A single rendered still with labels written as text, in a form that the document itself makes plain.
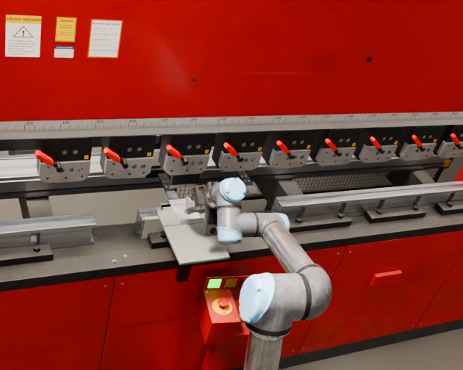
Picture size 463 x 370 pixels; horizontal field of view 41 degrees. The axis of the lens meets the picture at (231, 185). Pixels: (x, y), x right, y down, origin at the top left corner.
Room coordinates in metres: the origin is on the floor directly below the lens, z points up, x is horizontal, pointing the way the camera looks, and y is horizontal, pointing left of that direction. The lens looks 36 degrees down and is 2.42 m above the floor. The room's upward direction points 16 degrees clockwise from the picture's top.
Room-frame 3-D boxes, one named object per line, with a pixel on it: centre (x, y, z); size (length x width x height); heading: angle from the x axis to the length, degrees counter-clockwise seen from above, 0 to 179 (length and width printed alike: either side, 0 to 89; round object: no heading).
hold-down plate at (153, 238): (1.71, 0.10, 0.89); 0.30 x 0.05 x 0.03; 122
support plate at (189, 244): (1.61, 0.08, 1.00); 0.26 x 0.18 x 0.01; 32
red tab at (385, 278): (2.15, -0.79, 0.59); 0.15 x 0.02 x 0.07; 122
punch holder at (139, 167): (1.61, 0.35, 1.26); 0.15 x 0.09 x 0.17; 122
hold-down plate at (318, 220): (2.01, -0.38, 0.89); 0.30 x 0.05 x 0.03; 122
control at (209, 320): (1.56, -0.13, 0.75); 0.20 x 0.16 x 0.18; 114
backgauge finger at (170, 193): (1.86, 0.25, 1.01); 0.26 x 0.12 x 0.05; 32
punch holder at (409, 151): (2.26, -0.66, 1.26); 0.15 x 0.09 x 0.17; 122
